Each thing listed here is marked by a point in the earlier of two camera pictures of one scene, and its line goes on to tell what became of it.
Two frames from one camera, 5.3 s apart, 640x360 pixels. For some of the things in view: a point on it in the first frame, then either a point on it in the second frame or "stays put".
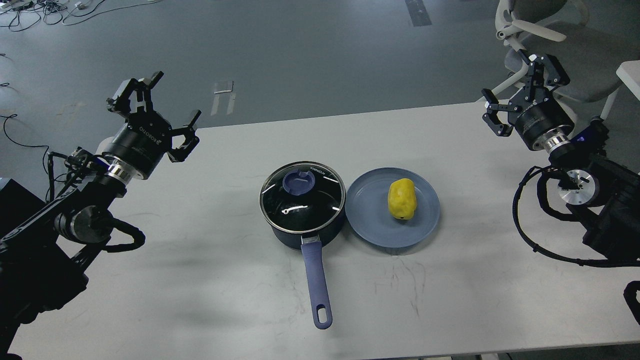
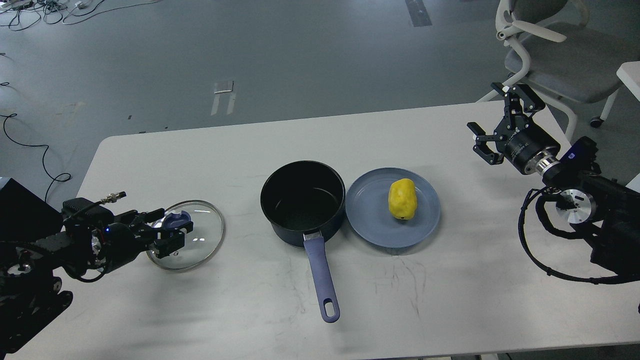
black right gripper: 539,119 to 530,148
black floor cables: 21,14 stays put
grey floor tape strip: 418,13 stays put
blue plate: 367,209 stays put
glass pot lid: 302,197 to 201,245
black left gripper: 139,145 to 128,237
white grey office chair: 556,28 stays put
